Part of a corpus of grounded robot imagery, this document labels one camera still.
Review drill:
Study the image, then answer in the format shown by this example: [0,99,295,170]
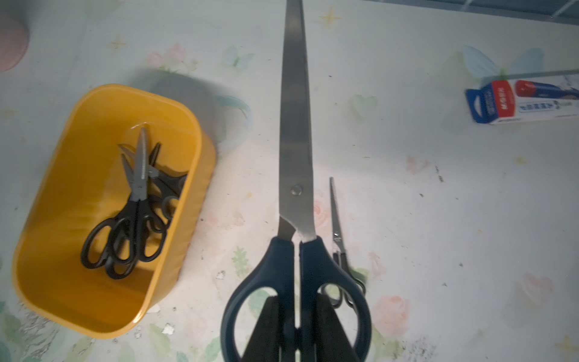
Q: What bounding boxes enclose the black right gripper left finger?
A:
[241,297,282,362]

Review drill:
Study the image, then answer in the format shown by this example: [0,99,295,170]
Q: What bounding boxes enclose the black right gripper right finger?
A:
[315,294,359,362]

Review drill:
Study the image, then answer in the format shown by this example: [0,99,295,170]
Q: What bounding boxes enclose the large dark blue scissors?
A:
[220,1,372,361]

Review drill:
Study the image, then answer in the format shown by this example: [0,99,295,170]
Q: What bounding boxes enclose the small black thin scissors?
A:
[321,176,366,309]

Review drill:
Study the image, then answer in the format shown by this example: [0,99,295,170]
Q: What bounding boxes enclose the pink metal pen holder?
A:
[0,13,30,72]

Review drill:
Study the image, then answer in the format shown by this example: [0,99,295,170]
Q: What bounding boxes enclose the yellow plastic storage box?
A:
[12,84,217,339]

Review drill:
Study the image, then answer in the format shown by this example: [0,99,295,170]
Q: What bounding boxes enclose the blue white toothpaste box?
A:
[465,73,578,125]

